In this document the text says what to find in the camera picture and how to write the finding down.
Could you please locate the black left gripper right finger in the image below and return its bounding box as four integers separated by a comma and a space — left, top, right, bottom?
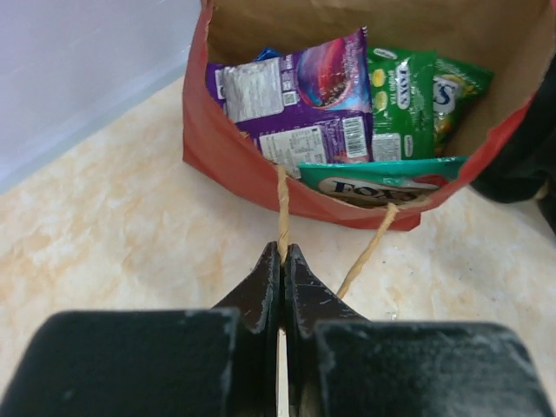
282, 245, 553, 416

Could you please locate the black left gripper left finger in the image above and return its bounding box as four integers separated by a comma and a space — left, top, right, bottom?
7, 242, 280, 416

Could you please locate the twisted paper bag handle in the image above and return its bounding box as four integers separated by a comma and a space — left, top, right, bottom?
275, 164, 431, 301

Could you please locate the purple snack packet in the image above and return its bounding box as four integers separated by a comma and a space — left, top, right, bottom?
205, 28, 373, 175

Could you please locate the green Fox's spring tea packet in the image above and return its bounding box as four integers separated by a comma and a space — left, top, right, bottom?
367, 47, 436, 162

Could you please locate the red paper bag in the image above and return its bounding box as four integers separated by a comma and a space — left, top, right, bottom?
182, 1, 555, 231

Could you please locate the teal Fox's candy packet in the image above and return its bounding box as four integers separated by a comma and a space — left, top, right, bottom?
299, 156, 467, 207

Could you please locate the black floral blanket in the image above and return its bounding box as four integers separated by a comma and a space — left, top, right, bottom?
472, 62, 555, 228

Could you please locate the blue snack packet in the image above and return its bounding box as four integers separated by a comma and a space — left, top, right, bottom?
254, 47, 281, 62

